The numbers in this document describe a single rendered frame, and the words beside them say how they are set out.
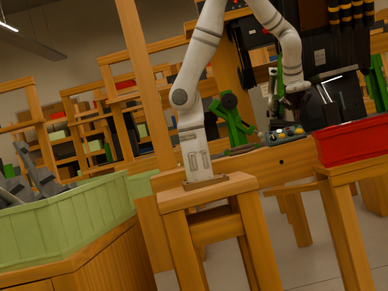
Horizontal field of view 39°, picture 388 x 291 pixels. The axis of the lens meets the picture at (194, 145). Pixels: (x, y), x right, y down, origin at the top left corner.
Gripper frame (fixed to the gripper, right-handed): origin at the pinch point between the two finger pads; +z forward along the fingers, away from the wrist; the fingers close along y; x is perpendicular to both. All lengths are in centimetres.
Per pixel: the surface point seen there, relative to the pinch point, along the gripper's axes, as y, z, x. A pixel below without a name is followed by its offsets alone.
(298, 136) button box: 0.7, 9.5, 2.5
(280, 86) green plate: -1.8, 6.4, -30.6
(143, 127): 109, 398, -613
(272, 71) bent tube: -1.3, 5.1, -41.6
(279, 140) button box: 8.2, 9.5, 2.1
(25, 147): 99, -18, 5
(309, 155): -1.6, 15.9, 7.6
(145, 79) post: 55, 10, -71
